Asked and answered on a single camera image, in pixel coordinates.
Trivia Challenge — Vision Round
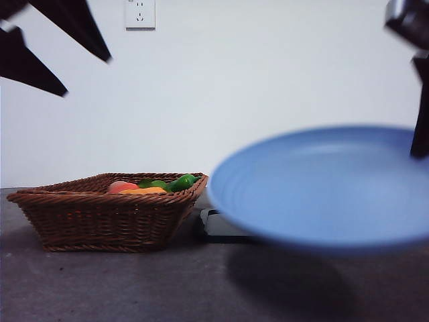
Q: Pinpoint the blue round plate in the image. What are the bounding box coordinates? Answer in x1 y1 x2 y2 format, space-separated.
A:
206 125 429 258

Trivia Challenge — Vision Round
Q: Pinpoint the yellow corn cob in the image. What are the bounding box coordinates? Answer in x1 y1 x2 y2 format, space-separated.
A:
119 186 168 195

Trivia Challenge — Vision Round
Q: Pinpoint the brown wicker basket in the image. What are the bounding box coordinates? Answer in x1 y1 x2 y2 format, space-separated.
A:
6 172 209 253

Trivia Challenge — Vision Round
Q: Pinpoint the pink orange peach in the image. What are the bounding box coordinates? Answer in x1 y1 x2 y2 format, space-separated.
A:
107 180 140 195

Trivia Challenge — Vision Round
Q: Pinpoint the green leaf vegetable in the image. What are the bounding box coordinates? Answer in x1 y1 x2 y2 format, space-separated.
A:
137 178 168 193

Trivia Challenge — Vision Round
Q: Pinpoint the green pepper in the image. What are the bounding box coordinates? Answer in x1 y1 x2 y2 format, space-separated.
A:
166 174 202 193

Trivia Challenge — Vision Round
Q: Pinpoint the dark rectangular tray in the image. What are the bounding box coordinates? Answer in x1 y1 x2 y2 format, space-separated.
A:
200 207 259 243

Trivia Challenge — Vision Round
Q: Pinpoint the white wall socket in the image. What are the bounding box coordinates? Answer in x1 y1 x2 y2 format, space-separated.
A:
125 0 156 32

